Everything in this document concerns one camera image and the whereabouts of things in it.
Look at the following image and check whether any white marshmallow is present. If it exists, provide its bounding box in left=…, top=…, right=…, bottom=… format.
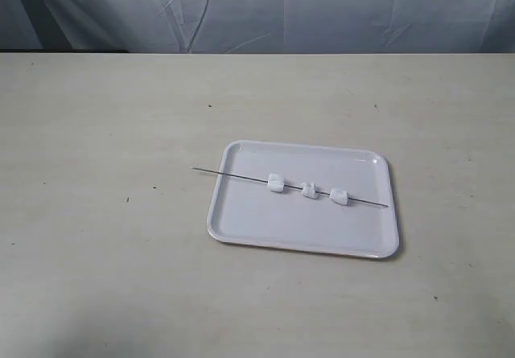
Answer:
left=329, top=188, right=348, bottom=206
left=266, top=173, right=285, bottom=193
left=301, top=183, right=318, bottom=200

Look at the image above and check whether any thin metal skewer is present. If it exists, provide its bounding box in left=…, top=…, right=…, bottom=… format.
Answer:
left=192, top=167, right=389, bottom=208

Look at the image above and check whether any white plastic tray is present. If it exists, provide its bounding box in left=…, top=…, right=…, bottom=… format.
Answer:
left=207, top=140, right=400, bottom=259

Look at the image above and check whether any blue-grey backdrop curtain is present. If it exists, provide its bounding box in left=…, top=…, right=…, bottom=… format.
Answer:
left=1, top=0, right=514, bottom=54

